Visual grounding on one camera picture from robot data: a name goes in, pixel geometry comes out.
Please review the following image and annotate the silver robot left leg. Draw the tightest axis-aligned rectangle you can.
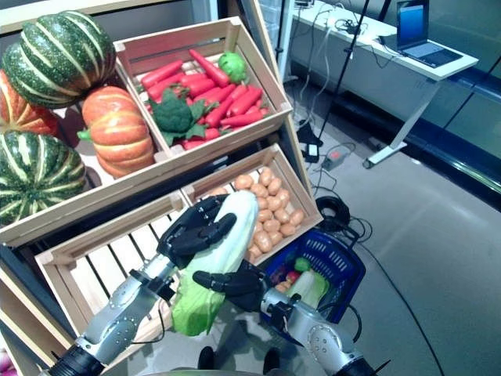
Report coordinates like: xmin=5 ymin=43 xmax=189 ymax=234
xmin=197 ymin=346 xmax=215 ymax=371

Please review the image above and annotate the wooden carrot crate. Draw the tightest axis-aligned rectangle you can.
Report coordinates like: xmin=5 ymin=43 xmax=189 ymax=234
xmin=113 ymin=16 xmax=293 ymax=152

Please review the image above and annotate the light green round cabbage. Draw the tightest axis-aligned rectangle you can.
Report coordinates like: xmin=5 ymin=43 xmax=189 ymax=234
xmin=218 ymin=51 xmax=247 ymax=84

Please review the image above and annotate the white desk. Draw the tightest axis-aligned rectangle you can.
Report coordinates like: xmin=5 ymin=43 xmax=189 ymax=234
xmin=290 ymin=0 xmax=481 ymax=170

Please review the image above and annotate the black desk cable bundle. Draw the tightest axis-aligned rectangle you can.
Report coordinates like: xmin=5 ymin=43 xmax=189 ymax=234
xmin=334 ymin=17 xmax=369 ymax=36

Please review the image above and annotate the large orange pumpkin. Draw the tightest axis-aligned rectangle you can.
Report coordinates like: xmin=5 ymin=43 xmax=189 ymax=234
xmin=0 ymin=70 xmax=59 ymax=136

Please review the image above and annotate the black cable coil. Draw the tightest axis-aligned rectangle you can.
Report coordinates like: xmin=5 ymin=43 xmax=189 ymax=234
xmin=315 ymin=195 xmax=351 ymax=232

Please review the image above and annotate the tall black tripod stand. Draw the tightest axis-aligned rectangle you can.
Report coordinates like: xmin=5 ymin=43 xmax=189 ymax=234
xmin=312 ymin=0 xmax=371 ymax=148

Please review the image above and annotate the open grey laptop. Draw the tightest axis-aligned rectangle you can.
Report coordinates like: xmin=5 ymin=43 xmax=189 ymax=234
xmin=377 ymin=0 xmax=465 ymax=68

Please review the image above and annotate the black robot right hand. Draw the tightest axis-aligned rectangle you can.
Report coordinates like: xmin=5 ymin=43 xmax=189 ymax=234
xmin=192 ymin=261 xmax=271 ymax=313

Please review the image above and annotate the blue plastic shopping basket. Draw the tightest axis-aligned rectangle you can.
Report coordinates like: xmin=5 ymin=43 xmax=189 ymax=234
xmin=262 ymin=229 xmax=367 ymax=334

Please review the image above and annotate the black sensor pole stand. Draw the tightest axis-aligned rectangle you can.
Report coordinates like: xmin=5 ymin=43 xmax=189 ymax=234
xmin=275 ymin=0 xmax=287 ymax=79

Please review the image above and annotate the glass door fridge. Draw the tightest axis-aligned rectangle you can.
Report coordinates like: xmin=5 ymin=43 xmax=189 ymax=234
xmin=256 ymin=0 xmax=294 ymax=83

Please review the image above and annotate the black basket handle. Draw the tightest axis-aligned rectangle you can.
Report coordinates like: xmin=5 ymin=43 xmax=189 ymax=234
xmin=332 ymin=225 xmax=361 ymax=246

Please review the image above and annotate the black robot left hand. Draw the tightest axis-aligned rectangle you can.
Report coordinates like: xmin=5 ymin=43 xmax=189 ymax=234
xmin=156 ymin=194 xmax=238 ymax=270

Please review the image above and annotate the wooden slatted cabbage crate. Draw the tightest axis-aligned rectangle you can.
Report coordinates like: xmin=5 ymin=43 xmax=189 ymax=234
xmin=34 ymin=190 xmax=251 ymax=371

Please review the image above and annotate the black window base rail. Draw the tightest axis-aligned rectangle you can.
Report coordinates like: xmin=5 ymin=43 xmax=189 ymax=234
xmin=336 ymin=92 xmax=501 ymax=215

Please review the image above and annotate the black power adapter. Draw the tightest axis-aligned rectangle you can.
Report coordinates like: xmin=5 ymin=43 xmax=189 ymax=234
xmin=304 ymin=143 xmax=322 ymax=164

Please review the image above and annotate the small orange pumpkin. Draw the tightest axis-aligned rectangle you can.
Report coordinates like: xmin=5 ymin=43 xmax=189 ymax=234
xmin=77 ymin=85 xmax=157 ymax=179

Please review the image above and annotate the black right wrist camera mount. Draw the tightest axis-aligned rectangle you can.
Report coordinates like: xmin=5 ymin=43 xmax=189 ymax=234
xmin=268 ymin=299 xmax=294 ymax=334

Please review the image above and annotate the large wooden pumpkin crate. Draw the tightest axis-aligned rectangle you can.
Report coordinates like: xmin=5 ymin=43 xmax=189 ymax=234
xmin=0 ymin=58 xmax=185 ymax=248

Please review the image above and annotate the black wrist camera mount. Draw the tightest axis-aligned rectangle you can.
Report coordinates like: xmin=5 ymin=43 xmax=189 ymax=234
xmin=268 ymin=299 xmax=294 ymax=334
xmin=158 ymin=273 xmax=179 ymax=302

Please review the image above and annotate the dark green broccoli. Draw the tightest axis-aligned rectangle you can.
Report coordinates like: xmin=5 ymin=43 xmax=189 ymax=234
xmin=147 ymin=89 xmax=220 ymax=146

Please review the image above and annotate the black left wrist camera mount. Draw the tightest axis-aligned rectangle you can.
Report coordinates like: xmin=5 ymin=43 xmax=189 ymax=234
xmin=158 ymin=273 xmax=179 ymax=302

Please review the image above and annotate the grey power strip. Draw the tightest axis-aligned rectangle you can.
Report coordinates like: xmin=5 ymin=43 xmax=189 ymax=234
xmin=320 ymin=148 xmax=348 ymax=170

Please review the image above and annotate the green striped pumpkin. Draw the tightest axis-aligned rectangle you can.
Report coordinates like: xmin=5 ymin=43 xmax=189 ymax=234
xmin=0 ymin=131 xmax=87 ymax=227
xmin=1 ymin=10 xmax=117 ymax=110

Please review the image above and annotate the long black floor cable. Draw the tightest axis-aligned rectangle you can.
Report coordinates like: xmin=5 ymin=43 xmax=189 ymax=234
xmin=363 ymin=248 xmax=447 ymax=376

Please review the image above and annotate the wooden potato crate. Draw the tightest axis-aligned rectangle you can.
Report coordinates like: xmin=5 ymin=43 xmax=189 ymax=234
xmin=180 ymin=143 xmax=324 ymax=268

